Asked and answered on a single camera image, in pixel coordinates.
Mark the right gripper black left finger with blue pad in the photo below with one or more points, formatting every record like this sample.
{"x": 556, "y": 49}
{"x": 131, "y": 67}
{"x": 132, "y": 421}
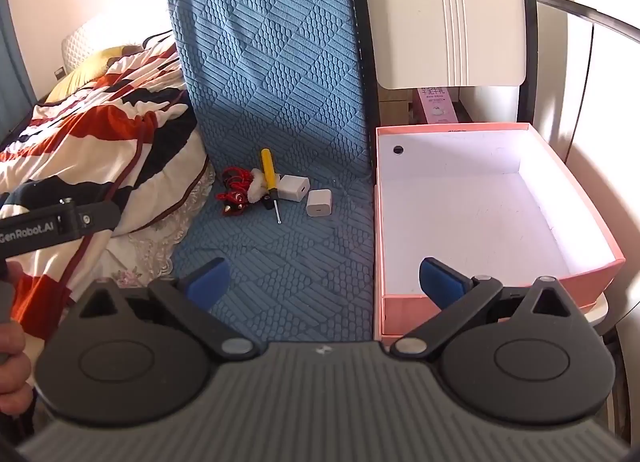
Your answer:
{"x": 189, "y": 299}

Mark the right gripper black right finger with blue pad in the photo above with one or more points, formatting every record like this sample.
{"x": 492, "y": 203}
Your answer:
{"x": 463, "y": 304}

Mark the red toy figure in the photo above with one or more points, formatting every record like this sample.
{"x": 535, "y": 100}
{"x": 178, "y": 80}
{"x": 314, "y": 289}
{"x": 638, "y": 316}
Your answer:
{"x": 234, "y": 198}

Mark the yellow handle screwdriver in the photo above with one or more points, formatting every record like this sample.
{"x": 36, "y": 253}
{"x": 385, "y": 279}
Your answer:
{"x": 271, "y": 181}

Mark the white USB-A charger cube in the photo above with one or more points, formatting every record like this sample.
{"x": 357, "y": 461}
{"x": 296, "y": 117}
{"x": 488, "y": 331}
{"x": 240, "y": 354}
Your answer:
{"x": 293, "y": 188}

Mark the white USB-C charger cube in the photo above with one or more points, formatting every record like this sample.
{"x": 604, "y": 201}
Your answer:
{"x": 319, "y": 203}

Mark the person's left hand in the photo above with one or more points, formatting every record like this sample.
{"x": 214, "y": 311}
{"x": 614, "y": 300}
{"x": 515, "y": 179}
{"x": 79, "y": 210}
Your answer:
{"x": 16, "y": 393}

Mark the beige floral lace cloth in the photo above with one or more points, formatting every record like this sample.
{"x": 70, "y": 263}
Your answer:
{"x": 135, "y": 259}

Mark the pink open shoebox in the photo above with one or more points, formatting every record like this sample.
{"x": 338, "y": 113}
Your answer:
{"x": 485, "y": 199}

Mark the red white black blanket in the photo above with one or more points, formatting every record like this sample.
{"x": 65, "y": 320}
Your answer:
{"x": 129, "y": 137}

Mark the yellow pillow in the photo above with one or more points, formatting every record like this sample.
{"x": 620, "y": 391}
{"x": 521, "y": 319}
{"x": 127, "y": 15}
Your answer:
{"x": 91, "y": 68}

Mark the small pink product box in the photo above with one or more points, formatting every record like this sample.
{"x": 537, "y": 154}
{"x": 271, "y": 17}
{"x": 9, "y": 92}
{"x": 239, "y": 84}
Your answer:
{"x": 433, "y": 106}

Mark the brown cardboard box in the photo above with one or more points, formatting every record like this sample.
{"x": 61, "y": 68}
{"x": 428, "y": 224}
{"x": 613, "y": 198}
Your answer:
{"x": 396, "y": 107}

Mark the blue textured sofa cover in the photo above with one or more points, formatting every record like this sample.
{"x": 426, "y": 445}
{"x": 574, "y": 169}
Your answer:
{"x": 295, "y": 77}

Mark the cream white cabinet panel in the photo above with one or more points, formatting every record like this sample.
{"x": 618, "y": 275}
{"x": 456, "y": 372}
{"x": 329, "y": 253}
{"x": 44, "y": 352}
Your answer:
{"x": 432, "y": 43}

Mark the black curved rail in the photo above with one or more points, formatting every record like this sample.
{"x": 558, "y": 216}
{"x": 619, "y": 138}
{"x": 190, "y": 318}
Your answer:
{"x": 590, "y": 14}

